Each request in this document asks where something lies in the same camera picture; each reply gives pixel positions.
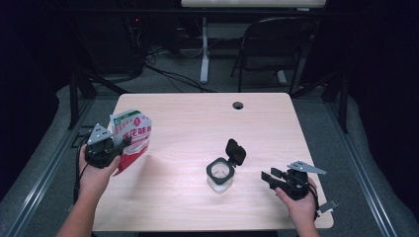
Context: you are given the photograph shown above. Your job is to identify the right hand-held gripper cable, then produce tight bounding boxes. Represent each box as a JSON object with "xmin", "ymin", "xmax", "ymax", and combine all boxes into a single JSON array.
[{"xmin": 307, "ymin": 182, "xmax": 321, "ymax": 221}]

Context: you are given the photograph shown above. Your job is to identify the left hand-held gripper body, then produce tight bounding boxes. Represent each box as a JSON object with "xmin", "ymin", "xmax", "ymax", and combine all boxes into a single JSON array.
[{"xmin": 84, "ymin": 122, "xmax": 122, "ymax": 170}]

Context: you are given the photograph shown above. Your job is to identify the black floor cables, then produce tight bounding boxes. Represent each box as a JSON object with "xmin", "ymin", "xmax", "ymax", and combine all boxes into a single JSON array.
[{"xmin": 144, "ymin": 62, "xmax": 215, "ymax": 93}]

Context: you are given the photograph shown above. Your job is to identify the dark computer tower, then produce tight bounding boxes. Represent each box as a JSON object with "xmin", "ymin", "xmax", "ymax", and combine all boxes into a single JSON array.
[{"xmin": 88, "ymin": 16, "xmax": 143, "ymax": 75}]

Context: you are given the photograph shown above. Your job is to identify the person's left hand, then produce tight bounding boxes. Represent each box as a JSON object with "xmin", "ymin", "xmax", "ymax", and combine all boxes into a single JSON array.
[{"xmin": 78, "ymin": 146, "xmax": 122, "ymax": 196}]

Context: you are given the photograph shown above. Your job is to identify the clear jar with black lid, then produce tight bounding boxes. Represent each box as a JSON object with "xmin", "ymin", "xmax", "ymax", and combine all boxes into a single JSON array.
[{"xmin": 206, "ymin": 138, "xmax": 247, "ymax": 194}]

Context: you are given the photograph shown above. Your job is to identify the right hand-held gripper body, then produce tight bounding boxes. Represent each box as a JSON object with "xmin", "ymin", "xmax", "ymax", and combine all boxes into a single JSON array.
[{"xmin": 276, "ymin": 160, "xmax": 327, "ymax": 200}]

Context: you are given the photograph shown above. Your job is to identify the aluminium floor rail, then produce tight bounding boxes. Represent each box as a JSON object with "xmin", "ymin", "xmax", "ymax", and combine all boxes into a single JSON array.
[
  {"xmin": 6, "ymin": 98, "xmax": 97, "ymax": 237},
  {"xmin": 324, "ymin": 98, "xmax": 398, "ymax": 237}
]

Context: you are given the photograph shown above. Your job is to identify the black metal stand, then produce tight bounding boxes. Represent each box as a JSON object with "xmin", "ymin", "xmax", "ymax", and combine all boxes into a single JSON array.
[
  {"xmin": 67, "ymin": 67, "xmax": 127, "ymax": 130},
  {"xmin": 291, "ymin": 70, "xmax": 350, "ymax": 134}
]

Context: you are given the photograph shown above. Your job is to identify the hand-held gripper cable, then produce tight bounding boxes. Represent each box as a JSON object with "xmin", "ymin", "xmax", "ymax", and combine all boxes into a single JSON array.
[
  {"xmin": 73, "ymin": 134, "xmax": 93, "ymax": 204},
  {"xmin": 307, "ymin": 182, "xmax": 321, "ymax": 221}
]

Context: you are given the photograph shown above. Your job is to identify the white desk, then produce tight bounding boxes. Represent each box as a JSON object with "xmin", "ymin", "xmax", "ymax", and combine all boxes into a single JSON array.
[{"xmin": 181, "ymin": 0, "xmax": 327, "ymax": 85}]

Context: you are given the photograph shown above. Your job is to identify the pink plastic seasoning bag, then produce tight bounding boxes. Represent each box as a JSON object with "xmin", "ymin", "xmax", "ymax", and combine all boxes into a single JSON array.
[{"xmin": 109, "ymin": 109, "xmax": 153, "ymax": 177}]

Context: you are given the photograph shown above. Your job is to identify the black folding chair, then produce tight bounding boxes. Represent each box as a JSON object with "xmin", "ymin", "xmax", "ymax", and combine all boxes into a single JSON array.
[{"xmin": 230, "ymin": 16, "xmax": 319, "ymax": 95}]

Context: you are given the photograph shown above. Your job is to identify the left hand-held gripper cable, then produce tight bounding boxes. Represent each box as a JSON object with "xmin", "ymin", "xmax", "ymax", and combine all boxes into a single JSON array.
[{"xmin": 73, "ymin": 134, "xmax": 93, "ymax": 204}]

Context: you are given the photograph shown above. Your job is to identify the person's right hand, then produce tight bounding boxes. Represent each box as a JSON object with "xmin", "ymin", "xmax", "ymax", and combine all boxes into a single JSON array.
[{"xmin": 275, "ymin": 179, "xmax": 319, "ymax": 228}]

